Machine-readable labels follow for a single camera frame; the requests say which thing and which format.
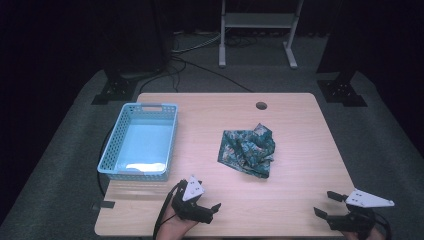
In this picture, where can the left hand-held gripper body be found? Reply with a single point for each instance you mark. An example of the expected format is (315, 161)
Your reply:
(190, 203)

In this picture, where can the light blue plastic basket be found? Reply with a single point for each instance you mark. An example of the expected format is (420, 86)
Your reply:
(145, 143)

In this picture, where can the black table edge bracket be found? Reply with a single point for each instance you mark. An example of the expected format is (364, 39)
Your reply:
(105, 204)

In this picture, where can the white metal stand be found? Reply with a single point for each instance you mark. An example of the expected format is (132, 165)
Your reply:
(258, 20)

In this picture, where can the person's right hand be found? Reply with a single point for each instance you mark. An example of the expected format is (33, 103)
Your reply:
(365, 236)

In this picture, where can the black stand base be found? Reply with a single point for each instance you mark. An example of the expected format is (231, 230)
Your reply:
(115, 91)
(341, 91)

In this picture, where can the person's left hand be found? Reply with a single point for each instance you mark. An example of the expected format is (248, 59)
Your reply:
(175, 226)

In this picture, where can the teal floral shirt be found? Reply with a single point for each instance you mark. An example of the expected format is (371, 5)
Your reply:
(248, 151)

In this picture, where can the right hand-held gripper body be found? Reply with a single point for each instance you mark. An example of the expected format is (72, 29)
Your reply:
(361, 208)

